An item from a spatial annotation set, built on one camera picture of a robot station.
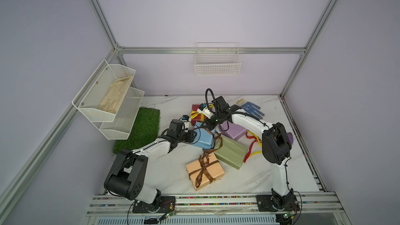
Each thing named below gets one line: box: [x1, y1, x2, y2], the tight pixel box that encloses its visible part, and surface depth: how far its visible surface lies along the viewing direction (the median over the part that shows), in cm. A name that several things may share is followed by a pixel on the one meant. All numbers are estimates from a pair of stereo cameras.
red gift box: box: [190, 104, 208, 127], surface depth 100 cm
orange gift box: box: [185, 152, 226, 191], surface depth 80 cm
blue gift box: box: [192, 120, 217, 149], surface depth 91 cm
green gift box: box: [213, 134, 249, 170], surface depth 87 cm
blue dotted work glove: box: [236, 98, 265, 120], surface depth 116 cm
